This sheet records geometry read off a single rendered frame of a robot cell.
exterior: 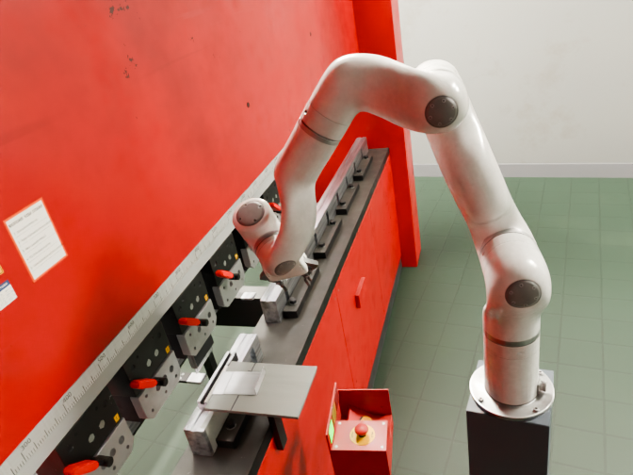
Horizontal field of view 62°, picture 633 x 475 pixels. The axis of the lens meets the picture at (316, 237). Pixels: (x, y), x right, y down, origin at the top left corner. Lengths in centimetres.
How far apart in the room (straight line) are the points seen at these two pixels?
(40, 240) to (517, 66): 412
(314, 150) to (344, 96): 12
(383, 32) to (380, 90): 223
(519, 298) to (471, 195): 21
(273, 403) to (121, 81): 85
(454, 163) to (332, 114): 24
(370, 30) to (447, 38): 161
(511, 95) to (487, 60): 35
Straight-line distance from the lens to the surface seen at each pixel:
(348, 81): 96
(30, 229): 97
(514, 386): 131
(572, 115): 477
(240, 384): 152
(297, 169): 102
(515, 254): 109
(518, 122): 480
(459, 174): 102
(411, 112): 92
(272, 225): 110
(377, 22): 317
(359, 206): 261
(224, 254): 149
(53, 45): 106
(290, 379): 149
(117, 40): 120
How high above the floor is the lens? 199
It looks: 28 degrees down
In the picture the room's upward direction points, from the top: 11 degrees counter-clockwise
